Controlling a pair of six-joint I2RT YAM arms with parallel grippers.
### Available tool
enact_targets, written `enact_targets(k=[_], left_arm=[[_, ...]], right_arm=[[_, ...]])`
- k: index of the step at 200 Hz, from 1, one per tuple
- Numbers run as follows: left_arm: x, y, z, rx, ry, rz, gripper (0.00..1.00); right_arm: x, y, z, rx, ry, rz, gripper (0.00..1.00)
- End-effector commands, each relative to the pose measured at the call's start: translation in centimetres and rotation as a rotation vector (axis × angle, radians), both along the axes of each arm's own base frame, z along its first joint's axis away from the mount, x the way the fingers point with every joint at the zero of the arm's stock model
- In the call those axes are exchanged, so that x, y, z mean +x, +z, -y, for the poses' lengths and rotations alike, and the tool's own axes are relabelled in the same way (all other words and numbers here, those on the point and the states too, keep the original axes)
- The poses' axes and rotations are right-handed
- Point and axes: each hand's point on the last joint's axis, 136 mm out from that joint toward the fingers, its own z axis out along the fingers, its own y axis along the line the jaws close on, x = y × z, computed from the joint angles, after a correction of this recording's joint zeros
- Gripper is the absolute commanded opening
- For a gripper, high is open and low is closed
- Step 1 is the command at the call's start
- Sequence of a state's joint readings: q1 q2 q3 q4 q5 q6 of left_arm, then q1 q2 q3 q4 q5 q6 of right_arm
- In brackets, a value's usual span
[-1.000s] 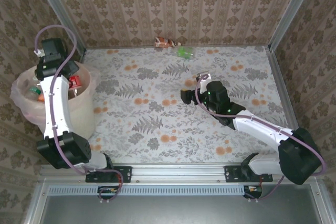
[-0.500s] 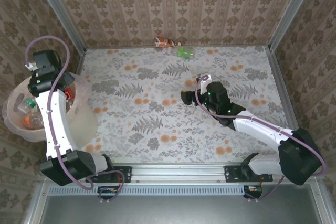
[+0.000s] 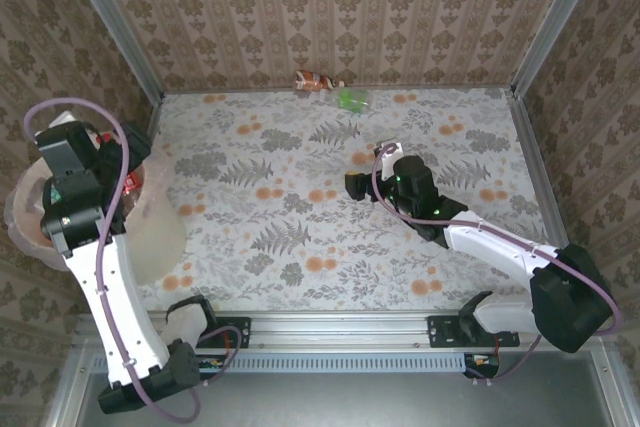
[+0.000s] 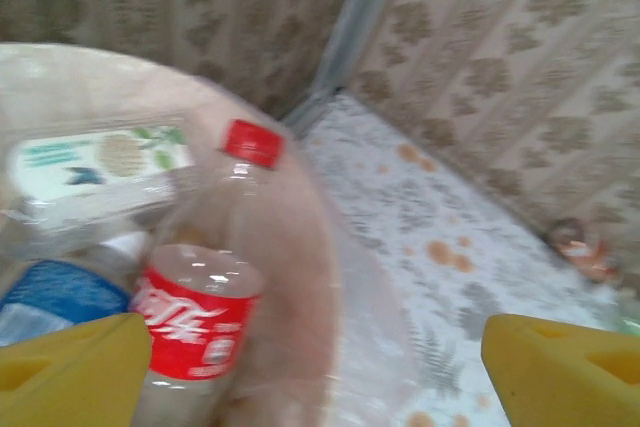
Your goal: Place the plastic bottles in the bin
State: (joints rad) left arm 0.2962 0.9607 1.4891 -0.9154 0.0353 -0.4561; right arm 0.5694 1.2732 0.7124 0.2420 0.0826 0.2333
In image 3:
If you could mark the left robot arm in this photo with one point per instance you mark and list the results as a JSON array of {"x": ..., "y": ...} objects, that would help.
[{"x": 115, "y": 307}]

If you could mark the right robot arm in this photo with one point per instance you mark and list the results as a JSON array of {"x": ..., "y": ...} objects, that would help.
[{"x": 490, "y": 242}]

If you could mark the white round waste bin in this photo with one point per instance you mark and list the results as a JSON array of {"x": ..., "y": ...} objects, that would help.
[{"x": 155, "y": 237}]

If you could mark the green label clear bottle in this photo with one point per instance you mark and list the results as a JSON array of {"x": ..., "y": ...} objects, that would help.
[{"x": 351, "y": 98}]

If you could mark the brown coffee drink bottle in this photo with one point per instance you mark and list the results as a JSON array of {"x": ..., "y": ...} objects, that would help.
[{"x": 312, "y": 81}]

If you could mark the grey metal base panel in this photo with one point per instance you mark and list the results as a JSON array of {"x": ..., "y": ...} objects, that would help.
[{"x": 325, "y": 402}]

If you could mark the aluminium frame post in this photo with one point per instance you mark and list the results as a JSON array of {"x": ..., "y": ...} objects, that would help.
[
  {"x": 554, "y": 22},
  {"x": 115, "y": 27}
]

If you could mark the aluminium table edge rail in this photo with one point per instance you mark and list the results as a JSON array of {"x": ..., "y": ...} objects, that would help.
[{"x": 541, "y": 172}]

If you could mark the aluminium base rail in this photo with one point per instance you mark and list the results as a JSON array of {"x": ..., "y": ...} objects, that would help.
[{"x": 340, "y": 329}]

